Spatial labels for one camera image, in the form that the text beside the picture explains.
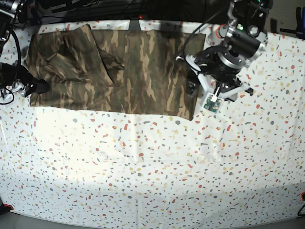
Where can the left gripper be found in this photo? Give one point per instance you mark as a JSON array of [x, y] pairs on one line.
[[212, 71]]

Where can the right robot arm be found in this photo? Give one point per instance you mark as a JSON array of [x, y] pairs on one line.
[[9, 13]]

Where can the terrazzo pattern table cloth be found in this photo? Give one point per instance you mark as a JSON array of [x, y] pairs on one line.
[[243, 166]]

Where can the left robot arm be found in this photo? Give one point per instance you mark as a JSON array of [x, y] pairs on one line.
[[243, 40]]

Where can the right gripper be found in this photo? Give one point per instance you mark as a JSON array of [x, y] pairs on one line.
[[18, 78]]

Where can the red table clamp left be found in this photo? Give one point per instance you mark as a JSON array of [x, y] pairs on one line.
[[5, 208]]

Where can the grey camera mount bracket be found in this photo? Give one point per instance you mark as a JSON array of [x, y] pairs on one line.
[[134, 25]]

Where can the camouflage T-shirt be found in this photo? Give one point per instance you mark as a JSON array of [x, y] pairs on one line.
[[131, 72]]

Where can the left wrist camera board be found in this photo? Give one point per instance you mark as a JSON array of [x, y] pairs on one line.
[[210, 103]]

